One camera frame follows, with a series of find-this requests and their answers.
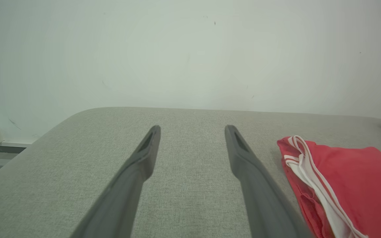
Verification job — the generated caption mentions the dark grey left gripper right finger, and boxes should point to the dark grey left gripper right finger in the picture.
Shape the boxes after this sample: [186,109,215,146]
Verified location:
[225,125,314,238]

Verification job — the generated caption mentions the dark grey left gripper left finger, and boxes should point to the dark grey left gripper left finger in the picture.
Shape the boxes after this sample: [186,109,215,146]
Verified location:
[70,125,161,238]

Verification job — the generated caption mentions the red jersey white striped sleeves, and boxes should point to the red jersey white striped sleeves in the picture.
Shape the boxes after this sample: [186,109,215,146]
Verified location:
[276,135,381,238]

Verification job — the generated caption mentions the white black wall baseboard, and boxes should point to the white black wall baseboard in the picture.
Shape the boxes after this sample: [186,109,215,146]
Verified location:
[0,139,36,154]

